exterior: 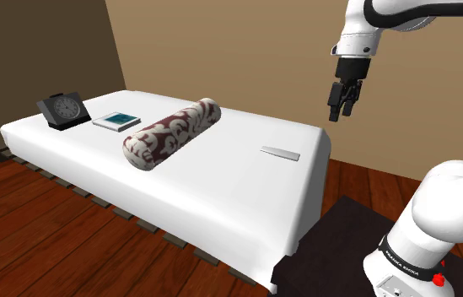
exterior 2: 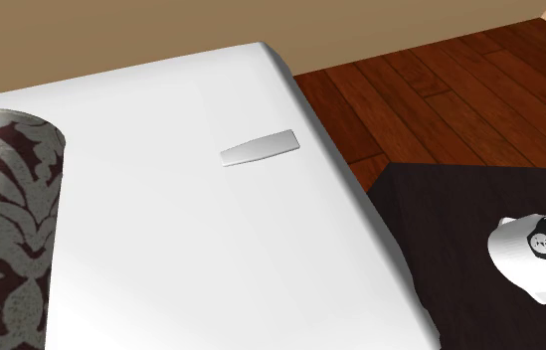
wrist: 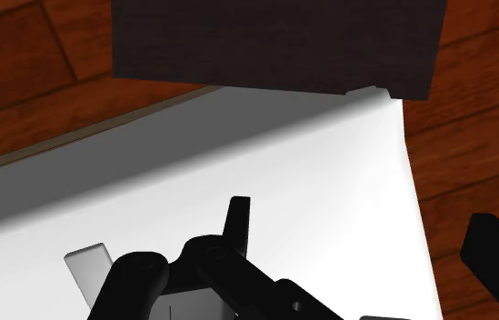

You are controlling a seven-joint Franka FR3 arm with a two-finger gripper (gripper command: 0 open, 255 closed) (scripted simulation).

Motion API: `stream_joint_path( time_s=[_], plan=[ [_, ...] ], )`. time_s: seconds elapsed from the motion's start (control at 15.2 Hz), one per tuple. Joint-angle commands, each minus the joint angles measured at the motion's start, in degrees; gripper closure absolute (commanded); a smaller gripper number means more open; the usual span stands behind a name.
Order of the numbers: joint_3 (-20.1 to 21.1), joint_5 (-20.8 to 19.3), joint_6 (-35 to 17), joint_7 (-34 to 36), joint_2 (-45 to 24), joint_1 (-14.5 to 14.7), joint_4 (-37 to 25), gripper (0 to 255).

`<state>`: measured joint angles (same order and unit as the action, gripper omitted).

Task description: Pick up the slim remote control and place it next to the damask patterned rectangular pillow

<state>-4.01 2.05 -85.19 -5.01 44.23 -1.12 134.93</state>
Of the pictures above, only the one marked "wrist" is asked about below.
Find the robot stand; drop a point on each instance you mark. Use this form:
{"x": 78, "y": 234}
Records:
{"x": 275, "y": 40}

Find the grey flat rectangular object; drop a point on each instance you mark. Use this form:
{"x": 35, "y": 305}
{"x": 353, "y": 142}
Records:
{"x": 88, "y": 266}

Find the white table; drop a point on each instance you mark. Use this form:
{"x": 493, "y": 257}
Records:
{"x": 311, "y": 186}

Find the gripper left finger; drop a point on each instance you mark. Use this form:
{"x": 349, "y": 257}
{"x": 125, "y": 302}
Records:
{"x": 227, "y": 266}

